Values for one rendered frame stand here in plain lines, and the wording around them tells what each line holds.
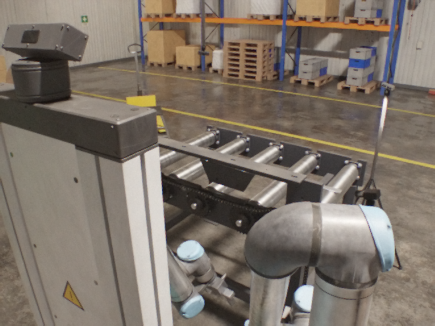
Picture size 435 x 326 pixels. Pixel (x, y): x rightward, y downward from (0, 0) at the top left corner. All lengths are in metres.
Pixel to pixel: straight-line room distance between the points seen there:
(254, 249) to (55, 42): 0.47
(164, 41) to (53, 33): 12.09
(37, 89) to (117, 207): 0.17
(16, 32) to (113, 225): 0.28
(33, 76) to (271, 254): 0.46
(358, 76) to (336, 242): 8.81
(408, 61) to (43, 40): 10.31
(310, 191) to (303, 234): 1.07
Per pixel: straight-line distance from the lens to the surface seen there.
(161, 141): 2.09
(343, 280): 0.67
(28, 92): 0.48
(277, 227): 0.64
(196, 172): 2.37
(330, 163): 2.66
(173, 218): 2.89
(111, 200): 0.42
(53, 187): 0.52
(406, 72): 10.62
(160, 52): 12.64
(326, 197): 2.08
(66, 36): 0.45
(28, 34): 0.51
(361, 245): 0.64
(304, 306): 1.17
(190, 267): 1.34
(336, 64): 11.02
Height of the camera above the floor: 1.89
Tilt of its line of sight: 24 degrees down
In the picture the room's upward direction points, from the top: straight up
